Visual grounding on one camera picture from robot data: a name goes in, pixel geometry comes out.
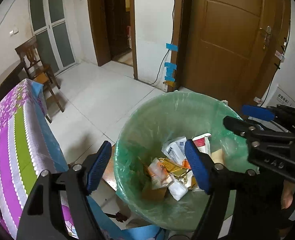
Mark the white cardboard box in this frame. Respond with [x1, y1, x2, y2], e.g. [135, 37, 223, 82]
[265, 84, 295, 110]

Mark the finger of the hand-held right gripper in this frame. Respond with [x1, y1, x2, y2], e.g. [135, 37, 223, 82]
[241, 104, 295, 134]
[223, 116, 295, 147]

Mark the dark wooden door frame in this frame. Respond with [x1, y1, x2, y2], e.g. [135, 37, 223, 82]
[87, 0, 138, 79]

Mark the gold foil wrapper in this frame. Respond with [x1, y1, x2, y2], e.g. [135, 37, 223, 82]
[157, 157, 188, 180]

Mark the blue tape patch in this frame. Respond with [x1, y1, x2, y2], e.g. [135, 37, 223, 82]
[164, 62, 177, 82]

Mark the white foil pouch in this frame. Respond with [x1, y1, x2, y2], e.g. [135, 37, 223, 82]
[161, 136, 188, 167]

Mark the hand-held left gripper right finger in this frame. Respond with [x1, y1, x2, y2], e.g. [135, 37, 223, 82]
[184, 139, 272, 240]

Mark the brown wooden door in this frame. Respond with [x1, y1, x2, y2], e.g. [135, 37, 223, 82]
[175, 0, 292, 110]

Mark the wooden chair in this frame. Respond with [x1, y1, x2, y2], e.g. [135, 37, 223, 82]
[15, 35, 65, 123]

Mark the bin with green plastic liner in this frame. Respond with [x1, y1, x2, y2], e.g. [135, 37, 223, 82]
[114, 91, 259, 232]

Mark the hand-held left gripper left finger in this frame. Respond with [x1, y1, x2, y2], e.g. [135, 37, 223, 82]
[17, 140, 112, 240]

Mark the frosted glass double door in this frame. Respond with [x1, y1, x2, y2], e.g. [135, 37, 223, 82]
[28, 0, 76, 75]

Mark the white red medicine box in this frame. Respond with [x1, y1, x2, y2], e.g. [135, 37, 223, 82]
[192, 133, 211, 155]

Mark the brass door handle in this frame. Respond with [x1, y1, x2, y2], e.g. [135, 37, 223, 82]
[261, 26, 272, 50]

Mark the person's right hand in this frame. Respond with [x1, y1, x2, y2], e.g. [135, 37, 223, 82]
[281, 181, 295, 209]

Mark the tan cube box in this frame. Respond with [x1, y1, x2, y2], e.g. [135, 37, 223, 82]
[210, 149, 224, 165]

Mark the low wooden stool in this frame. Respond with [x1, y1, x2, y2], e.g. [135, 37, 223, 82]
[97, 144, 133, 225]

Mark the blue plastic item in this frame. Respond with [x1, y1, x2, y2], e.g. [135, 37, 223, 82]
[122, 224, 169, 240]

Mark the dark wooden dining table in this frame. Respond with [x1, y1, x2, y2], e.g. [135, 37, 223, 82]
[0, 59, 25, 115]

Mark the purple floral tablecloth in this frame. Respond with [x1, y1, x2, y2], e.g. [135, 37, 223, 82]
[0, 78, 108, 240]

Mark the thin power cable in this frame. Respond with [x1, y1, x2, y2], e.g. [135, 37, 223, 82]
[137, 0, 176, 85]

